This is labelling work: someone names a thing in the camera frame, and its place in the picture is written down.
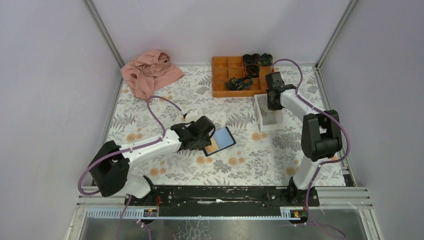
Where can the pink crumpled cloth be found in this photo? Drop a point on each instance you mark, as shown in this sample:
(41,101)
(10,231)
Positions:
(150,71)

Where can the orange compartment tray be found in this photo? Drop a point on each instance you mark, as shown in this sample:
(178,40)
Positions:
(226,67)

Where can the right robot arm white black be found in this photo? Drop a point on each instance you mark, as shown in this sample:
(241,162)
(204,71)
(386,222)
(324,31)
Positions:
(321,137)

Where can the white plastic card tray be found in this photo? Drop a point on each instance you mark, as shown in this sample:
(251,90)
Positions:
(267,120)

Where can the slotted aluminium cable rail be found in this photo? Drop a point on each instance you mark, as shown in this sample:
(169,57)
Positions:
(147,213)

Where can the black blue card holder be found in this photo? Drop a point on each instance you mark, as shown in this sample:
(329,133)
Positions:
(223,138)

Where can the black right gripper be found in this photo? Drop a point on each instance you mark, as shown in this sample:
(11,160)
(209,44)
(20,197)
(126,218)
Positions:
(271,106)

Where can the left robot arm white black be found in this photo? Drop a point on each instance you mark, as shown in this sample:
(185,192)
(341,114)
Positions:
(111,166)

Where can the floral patterned table mat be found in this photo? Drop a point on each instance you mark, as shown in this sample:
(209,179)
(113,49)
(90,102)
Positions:
(257,159)

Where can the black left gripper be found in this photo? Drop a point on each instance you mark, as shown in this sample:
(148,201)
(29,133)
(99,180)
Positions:
(205,142)

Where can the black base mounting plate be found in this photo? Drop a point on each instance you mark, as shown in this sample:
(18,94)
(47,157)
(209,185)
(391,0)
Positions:
(218,197)

